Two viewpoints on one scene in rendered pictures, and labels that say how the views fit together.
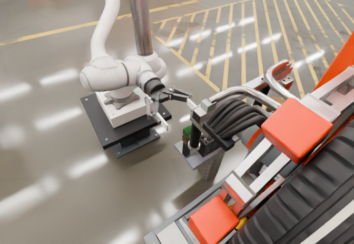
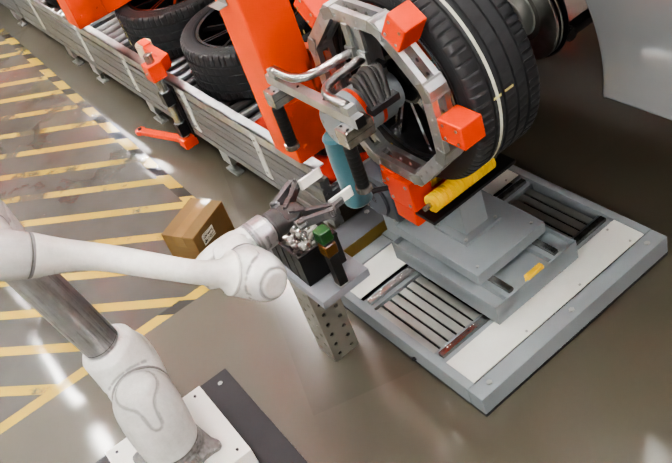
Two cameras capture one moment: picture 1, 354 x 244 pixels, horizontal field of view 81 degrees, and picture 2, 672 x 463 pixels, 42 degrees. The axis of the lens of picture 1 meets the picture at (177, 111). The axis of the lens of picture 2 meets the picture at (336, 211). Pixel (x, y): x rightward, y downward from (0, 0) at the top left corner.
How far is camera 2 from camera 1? 189 cm
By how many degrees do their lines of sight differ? 56
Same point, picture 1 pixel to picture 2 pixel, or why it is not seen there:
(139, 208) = (431, 443)
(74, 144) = not seen: outside the picture
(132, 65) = (235, 240)
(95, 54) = (224, 264)
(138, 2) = not seen: hidden behind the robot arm
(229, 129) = (382, 86)
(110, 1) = (103, 247)
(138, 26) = (74, 299)
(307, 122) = (405, 9)
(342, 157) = (423, 5)
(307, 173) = (431, 23)
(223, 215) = (454, 112)
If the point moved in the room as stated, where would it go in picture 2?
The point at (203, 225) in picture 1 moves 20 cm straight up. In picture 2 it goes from (466, 120) to (450, 51)
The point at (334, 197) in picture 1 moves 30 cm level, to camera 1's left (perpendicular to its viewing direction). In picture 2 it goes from (445, 16) to (459, 79)
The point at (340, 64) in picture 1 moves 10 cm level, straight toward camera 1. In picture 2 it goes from (262, 43) to (285, 47)
